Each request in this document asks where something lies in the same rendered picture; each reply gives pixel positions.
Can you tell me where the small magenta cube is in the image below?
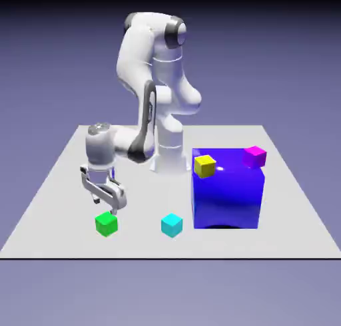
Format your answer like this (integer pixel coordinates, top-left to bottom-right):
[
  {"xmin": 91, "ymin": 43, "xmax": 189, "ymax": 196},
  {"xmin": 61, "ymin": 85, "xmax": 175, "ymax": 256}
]
[{"xmin": 242, "ymin": 145, "xmax": 267, "ymax": 169}]

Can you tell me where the small green cube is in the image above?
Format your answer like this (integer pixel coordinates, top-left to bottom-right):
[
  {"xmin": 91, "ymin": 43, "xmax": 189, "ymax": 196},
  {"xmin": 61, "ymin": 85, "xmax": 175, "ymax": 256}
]
[{"xmin": 95, "ymin": 211, "xmax": 119, "ymax": 238}]

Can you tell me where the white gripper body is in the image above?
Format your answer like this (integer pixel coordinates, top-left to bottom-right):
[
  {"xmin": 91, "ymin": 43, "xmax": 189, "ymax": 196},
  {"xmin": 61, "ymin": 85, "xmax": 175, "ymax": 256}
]
[{"xmin": 81, "ymin": 174, "xmax": 128, "ymax": 210}]

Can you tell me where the large blue box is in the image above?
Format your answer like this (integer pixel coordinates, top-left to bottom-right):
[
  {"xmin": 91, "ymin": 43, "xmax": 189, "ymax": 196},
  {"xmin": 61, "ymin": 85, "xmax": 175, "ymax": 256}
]
[{"xmin": 191, "ymin": 148, "xmax": 266, "ymax": 230}]

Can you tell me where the small cyan cube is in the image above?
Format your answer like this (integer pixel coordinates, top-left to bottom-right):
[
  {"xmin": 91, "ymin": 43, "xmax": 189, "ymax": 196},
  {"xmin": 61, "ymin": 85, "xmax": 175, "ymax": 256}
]
[{"xmin": 161, "ymin": 213, "xmax": 184, "ymax": 238}]

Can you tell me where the small yellow cube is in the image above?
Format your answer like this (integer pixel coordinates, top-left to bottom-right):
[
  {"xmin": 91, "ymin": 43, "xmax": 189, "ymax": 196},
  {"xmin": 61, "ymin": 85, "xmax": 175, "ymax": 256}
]
[{"xmin": 193, "ymin": 154, "xmax": 216, "ymax": 179}]

